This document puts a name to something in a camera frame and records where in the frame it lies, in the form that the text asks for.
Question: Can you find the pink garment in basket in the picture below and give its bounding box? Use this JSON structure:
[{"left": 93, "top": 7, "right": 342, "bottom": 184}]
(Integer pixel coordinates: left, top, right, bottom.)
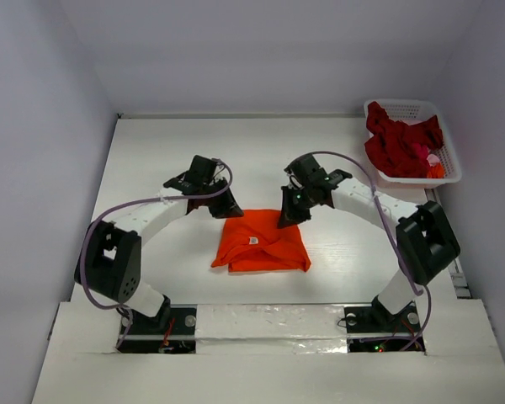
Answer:
[{"left": 412, "top": 143, "right": 440, "bottom": 167}]

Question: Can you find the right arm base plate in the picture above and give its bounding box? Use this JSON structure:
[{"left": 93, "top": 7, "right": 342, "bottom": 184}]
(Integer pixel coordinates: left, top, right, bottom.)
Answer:
[{"left": 337, "top": 302, "right": 426, "bottom": 354}]

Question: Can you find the orange t shirt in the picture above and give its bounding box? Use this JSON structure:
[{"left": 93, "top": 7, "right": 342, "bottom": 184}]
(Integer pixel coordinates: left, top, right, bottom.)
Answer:
[{"left": 211, "top": 209, "right": 311, "bottom": 273}]

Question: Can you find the white plastic basket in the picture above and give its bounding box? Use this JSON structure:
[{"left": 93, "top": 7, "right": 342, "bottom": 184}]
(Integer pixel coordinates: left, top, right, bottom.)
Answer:
[{"left": 364, "top": 98, "right": 462, "bottom": 189}]

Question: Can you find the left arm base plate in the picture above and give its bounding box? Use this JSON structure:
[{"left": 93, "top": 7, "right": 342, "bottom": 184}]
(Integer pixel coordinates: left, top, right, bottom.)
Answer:
[{"left": 118, "top": 305, "right": 197, "bottom": 354}]

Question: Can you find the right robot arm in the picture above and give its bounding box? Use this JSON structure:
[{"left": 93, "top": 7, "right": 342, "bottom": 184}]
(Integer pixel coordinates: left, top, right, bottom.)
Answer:
[{"left": 278, "top": 153, "right": 460, "bottom": 330}]

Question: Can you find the dark red t shirt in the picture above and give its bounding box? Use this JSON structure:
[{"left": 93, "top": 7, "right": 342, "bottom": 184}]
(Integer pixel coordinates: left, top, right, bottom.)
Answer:
[{"left": 364, "top": 102, "right": 444, "bottom": 178}]

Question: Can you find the small orange garment in basket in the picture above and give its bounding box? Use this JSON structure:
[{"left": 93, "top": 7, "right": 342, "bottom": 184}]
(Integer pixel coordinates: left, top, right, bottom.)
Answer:
[{"left": 427, "top": 163, "right": 445, "bottom": 179}]

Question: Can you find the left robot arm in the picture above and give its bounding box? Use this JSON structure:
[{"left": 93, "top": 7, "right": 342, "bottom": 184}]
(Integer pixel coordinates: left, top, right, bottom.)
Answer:
[{"left": 75, "top": 155, "right": 244, "bottom": 332}]

